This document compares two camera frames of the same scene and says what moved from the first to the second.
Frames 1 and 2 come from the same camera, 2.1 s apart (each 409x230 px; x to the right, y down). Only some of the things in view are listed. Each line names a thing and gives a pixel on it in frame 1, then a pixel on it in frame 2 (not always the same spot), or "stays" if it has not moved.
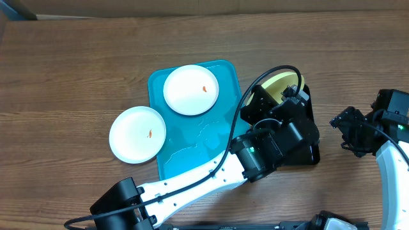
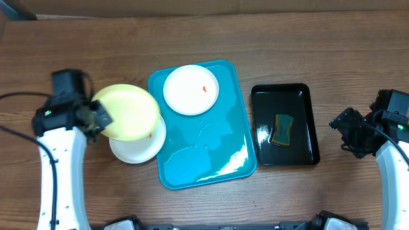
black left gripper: [257, 110] -> [108, 119]
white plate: [137, 134] stays
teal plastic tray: [193, 140] stays
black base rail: [266, 226] stays
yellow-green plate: [276, 85] -> [134, 112]
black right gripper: [348, 121] stays
